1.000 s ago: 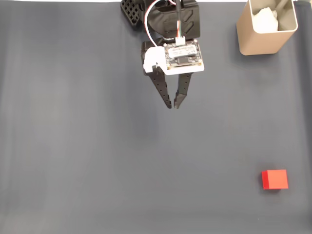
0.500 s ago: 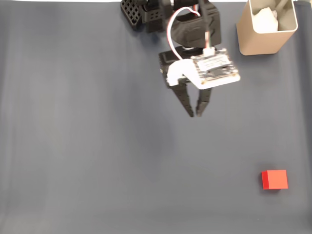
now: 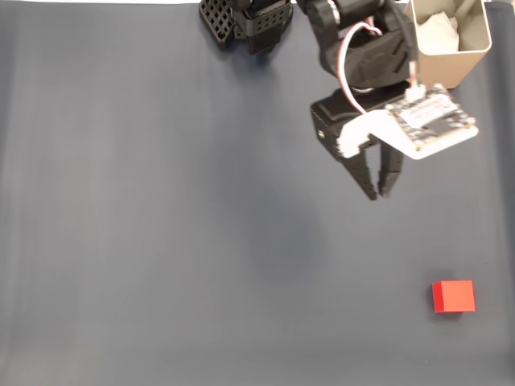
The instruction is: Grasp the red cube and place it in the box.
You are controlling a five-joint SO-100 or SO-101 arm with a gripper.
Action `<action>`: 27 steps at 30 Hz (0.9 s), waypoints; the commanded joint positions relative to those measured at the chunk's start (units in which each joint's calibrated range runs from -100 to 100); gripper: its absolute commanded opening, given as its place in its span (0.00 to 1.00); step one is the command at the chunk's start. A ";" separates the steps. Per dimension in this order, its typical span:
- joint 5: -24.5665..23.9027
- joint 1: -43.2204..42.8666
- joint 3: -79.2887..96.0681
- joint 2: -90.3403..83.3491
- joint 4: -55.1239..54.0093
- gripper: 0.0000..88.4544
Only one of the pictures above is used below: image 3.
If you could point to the white camera circuit board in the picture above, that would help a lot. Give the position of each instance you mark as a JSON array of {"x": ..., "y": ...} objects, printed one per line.
[{"x": 434, "y": 124}]

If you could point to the beige metal box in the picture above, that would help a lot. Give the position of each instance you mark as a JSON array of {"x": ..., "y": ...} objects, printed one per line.
[{"x": 450, "y": 68}]

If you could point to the red cube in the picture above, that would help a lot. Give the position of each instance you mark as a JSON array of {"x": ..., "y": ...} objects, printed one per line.
[{"x": 456, "y": 296}]

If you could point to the white crumpled paper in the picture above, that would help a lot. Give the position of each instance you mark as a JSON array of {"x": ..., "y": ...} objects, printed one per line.
[{"x": 438, "y": 36}]

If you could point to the dark grey mat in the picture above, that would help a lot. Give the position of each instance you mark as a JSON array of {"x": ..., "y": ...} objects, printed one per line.
[{"x": 161, "y": 221}]

